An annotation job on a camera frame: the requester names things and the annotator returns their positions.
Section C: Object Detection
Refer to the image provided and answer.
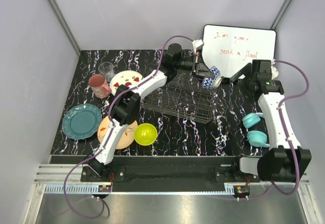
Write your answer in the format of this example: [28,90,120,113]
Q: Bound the red patterned blue zigzag bowl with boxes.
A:
[201,66,222,90]

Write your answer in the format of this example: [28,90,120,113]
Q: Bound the black wire dish rack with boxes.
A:
[142,70,218,124]

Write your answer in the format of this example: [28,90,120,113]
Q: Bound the orange bird plate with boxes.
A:
[97,116,138,150]

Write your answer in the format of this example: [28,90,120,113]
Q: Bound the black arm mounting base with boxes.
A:
[81,156,261,184]

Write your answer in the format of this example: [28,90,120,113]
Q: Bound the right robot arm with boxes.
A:
[230,59,312,183]

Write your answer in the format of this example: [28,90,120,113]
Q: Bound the grey slotted cable duct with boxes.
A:
[45,183,250,196]

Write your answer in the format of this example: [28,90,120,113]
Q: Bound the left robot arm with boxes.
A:
[88,40,214,181]

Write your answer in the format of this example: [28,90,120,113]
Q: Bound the lime green bowl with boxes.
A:
[134,123,158,146]

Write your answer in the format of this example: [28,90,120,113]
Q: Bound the white whiteboard with red writing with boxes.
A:
[202,24,277,78]

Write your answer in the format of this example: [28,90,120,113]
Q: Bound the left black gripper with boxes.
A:
[174,52,214,78]

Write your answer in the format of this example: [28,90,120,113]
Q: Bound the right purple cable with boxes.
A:
[274,60,310,199]

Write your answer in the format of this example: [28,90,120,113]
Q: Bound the teal headphones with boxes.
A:
[242,112,270,148]

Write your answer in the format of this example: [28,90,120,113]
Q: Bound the black marble pattern mat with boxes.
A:
[63,50,267,156]

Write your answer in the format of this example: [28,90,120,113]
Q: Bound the white watermelon pattern plate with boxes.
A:
[109,70,143,95]

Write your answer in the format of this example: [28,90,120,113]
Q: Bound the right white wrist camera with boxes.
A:
[271,59,279,80]

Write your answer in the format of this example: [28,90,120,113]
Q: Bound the clear drinking glass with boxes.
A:
[99,62,115,82]

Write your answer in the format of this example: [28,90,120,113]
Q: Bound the teal scalloped plate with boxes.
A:
[62,104,102,140]

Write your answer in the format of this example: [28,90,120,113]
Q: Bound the pink mug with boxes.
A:
[88,74,112,99]

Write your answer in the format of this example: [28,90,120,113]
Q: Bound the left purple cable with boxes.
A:
[63,36,196,219]

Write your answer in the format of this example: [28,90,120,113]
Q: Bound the purple cable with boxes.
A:
[274,60,310,199]
[63,36,196,219]

